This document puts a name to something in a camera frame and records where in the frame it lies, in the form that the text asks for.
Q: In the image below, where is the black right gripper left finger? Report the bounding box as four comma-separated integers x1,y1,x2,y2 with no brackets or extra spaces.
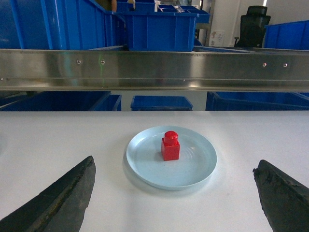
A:
0,156,96,232

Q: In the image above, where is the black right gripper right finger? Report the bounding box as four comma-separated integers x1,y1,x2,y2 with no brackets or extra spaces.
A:
253,159,309,232

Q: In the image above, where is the red toy block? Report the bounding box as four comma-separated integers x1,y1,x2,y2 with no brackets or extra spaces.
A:
161,130,180,161

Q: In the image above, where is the light blue plate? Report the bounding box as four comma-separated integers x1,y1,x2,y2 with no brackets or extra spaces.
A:
126,126,217,190

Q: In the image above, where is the blue bin lower left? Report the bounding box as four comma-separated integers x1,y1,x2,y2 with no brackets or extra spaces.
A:
0,91,122,112

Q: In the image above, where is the blue bin lower right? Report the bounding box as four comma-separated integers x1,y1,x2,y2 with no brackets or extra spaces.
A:
205,92,309,111

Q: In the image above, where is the blue bin upper right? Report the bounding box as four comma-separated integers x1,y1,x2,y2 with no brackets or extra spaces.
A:
264,20,309,50

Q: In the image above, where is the black office chair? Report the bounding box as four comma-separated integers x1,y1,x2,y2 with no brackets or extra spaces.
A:
234,6,271,48

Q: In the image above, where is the large blue bin upper left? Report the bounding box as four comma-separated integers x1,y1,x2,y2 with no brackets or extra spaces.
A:
0,0,126,50

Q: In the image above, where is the blue bin upper centre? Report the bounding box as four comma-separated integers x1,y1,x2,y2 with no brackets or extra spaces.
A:
120,0,210,52

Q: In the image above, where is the small blue bin below rail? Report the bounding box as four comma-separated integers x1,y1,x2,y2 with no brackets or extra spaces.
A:
130,95,193,111

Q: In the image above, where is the stainless steel shelf rail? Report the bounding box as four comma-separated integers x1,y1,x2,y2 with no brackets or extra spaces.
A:
0,46,309,92

